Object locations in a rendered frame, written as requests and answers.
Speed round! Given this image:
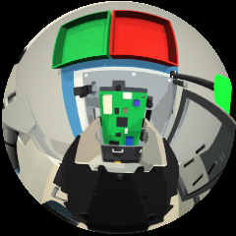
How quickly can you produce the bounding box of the green circuit board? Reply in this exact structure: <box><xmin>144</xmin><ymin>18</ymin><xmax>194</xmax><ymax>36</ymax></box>
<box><xmin>99</xmin><ymin>91</ymin><xmax>148</xmax><ymax>146</ymax></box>

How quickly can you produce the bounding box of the green bin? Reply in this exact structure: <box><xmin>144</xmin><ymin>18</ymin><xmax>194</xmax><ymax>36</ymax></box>
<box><xmin>52</xmin><ymin>11</ymin><xmax>112</xmax><ymax>69</ymax></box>

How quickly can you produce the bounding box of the red bin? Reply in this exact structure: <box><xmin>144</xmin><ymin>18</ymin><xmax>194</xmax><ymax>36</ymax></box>
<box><xmin>109</xmin><ymin>10</ymin><xmax>178</xmax><ymax>67</ymax></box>

